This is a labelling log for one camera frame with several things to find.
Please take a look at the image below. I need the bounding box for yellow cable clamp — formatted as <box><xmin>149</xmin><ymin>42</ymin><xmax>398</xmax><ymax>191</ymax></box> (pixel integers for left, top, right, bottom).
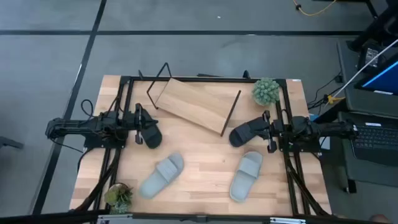
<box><xmin>326</xmin><ymin>95</ymin><xmax>346</xmax><ymax>105</ymax></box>

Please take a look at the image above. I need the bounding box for green succulent in white pot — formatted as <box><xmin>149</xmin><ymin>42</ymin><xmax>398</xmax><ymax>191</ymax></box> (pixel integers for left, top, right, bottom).
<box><xmin>251</xmin><ymin>77</ymin><xmax>280</xmax><ymax>106</ymax></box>

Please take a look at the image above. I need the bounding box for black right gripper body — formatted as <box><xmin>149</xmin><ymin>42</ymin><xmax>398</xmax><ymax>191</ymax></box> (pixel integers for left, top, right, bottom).
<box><xmin>263</xmin><ymin>110</ymin><xmax>287</xmax><ymax>154</ymax></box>

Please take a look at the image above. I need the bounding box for black slide sandal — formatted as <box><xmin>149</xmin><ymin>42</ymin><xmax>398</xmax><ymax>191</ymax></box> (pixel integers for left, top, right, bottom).
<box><xmin>228</xmin><ymin>116</ymin><xmax>270</xmax><ymax>148</ymax></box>
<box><xmin>140</xmin><ymin>106</ymin><xmax>163</xmax><ymax>149</ymax></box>

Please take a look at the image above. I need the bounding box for black power adapter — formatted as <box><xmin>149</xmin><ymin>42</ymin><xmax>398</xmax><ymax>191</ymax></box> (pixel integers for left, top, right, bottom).
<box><xmin>357</xmin><ymin>43</ymin><xmax>386</xmax><ymax>71</ymax></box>

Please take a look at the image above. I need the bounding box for monitor with blue screen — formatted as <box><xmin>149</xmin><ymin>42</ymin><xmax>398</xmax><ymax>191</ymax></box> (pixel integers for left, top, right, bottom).
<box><xmin>354</xmin><ymin>52</ymin><xmax>398</xmax><ymax>96</ymax></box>

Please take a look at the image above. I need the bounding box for white rod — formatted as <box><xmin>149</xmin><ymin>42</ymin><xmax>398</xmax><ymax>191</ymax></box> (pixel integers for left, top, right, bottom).
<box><xmin>325</xmin><ymin>39</ymin><xmax>398</xmax><ymax>106</ymax></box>

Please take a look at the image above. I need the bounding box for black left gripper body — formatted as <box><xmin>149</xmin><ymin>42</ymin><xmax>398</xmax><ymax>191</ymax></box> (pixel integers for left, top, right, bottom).
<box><xmin>123</xmin><ymin>103</ymin><xmax>144</xmax><ymax>146</ymax></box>

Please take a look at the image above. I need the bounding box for grey desk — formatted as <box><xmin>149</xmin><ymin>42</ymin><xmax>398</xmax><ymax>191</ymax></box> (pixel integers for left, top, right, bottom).
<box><xmin>336</xmin><ymin>39</ymin><xmax>398</xmax><ymax>119</ymax></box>
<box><xmin>337</xmin><ymin>111</ymin><xmax>398</xmax><ymax>194</ymax></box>

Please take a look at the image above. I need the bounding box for black laptop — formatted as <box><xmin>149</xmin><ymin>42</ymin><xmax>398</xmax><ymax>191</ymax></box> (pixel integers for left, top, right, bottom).
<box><xmin>351</xmin><ymin>121</ymin><xmax>398</xmax><ymax>167</ymax></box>

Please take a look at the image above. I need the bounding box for grey slide sandal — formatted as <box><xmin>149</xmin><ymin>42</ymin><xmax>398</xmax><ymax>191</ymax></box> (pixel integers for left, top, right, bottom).
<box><xmin>229</xmin><ymin>151</ymin><xmax>264</xmax><ymax>203</ymax></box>
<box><xmin>138</xmin><ymin>152</ymin><xmax>185</xmax><ymax>200</ymax></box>

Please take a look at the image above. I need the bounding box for wooden shelf with black frame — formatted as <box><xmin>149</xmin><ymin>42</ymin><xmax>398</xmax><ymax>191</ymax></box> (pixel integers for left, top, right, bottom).
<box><xmin>146</xmin><ymin>62</ymin><xmax>242</xmax><ymax>138</ymax></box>

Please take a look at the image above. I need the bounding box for black metal rig frame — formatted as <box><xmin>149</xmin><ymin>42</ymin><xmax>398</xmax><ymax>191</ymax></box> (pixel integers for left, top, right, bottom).
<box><xmin>70</xmin><ymin>73</ymin><xmax>332</xmax><ymax>220</ymax></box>

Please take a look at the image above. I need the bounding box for yellow cable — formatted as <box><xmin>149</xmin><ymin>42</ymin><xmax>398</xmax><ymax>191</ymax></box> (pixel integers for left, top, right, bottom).
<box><xmin>292</xmin><ymin>0</ymin><xmax>338</xmax><ymax>17</ymax></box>

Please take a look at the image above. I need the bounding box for spiky succulent in brown pot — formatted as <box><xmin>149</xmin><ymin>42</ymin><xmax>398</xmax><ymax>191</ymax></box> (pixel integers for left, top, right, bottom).
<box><xmin>103</xmin><ymin>182</ymin><xmax>134</xmax><ymax>215</ymax></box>

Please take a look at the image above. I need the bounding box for grey chair leg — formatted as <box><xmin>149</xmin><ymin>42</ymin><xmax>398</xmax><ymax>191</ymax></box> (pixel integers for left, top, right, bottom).
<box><xmin>0</xmin><ymin>136</ymin><xmax>25</xmax><ymax>150</ymax></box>

